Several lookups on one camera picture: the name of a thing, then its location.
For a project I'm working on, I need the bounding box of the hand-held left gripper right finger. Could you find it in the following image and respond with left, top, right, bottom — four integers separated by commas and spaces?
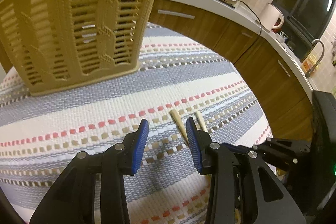
185, 117, 306, 224

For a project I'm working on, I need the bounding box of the curved metal faucet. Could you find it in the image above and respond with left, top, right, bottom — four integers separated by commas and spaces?
304, 39, 325, 79

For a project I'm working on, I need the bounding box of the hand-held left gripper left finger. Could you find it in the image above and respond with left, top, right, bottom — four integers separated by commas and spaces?
29, 119, 150, 224

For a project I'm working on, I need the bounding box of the yellow plastic container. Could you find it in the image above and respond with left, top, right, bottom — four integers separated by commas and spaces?
301, 54, 316, 74

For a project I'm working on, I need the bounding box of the long silver drawer handle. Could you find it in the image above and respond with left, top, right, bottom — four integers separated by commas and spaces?
157, 9, 196, 20

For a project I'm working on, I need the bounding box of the striped woven tablecloth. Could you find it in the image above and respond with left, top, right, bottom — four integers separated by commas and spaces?
0, 22, 276, 224

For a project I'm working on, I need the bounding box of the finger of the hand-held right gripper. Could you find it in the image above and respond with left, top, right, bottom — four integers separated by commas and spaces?
253, 147, 298, 172
265, 138, 312, 158

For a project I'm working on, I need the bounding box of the wooden chopstick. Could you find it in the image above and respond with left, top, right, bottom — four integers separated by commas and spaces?
170, 109, 189, 142
196, 111, 209, 132

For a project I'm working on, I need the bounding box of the black power cable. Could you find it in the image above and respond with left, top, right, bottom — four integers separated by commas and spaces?
232, 0, 263, 63

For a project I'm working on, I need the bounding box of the dark kitchen window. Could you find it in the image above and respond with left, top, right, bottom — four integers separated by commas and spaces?
272, 0, 336, 63

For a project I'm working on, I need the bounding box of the beige plastic utensil basket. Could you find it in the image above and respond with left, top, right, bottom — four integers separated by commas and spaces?
0, 0, 167, 96

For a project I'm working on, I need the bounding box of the white electric kettle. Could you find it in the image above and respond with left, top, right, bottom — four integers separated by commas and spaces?
260, 3, 285, 33

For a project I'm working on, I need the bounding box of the wooden kitchen base cabinet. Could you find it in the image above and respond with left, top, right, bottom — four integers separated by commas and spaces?
147, 0, 315, 143

